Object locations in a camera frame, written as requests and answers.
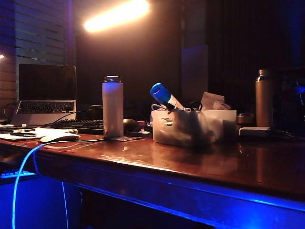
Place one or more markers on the dark curtain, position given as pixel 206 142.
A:
pixel 250 35

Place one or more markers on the translucent plastic box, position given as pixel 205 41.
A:
pixel 214 124

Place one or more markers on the dark spiral notebook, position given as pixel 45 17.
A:
pixel 14 127

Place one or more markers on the brown wooden desk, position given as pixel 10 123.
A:
pixel 166 171

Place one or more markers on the large white cabinet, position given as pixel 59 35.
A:
pixel 40 202

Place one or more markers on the black pen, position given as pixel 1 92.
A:
pixel 23 134

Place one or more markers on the black computer keyboard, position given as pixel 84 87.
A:
pixel 78 124

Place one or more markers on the white computer mouse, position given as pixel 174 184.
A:
pixel 59 138

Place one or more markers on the bright tube lamp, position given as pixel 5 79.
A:
pixel 114 15

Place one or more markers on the silver laptop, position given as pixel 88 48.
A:
pixel 47 82

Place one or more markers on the blue capped liquid glue bottle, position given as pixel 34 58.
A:
pixel 159 93

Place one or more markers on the dark round object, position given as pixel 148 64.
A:
pixel 129 125

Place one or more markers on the flat white power brick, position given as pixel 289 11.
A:
pixel 253 131

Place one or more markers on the white drinking bottle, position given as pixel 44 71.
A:
pixel 112 109

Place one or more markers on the dark bulky bag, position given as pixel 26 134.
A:
pixel 288 109

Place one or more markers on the window blinds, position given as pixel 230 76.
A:
pixel 35 35

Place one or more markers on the brown metal thermos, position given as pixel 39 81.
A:
pixel 264 100

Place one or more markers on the crumpled white paper packet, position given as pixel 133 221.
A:
pixel 210 100

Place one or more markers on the small pink box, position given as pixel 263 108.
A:
pixel 141 122

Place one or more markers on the small round metal tin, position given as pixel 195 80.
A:
pixel 245 118

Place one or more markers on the printed card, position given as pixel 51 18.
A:
pixel 126 138

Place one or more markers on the white paper notepad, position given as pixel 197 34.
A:
pixel 47 131

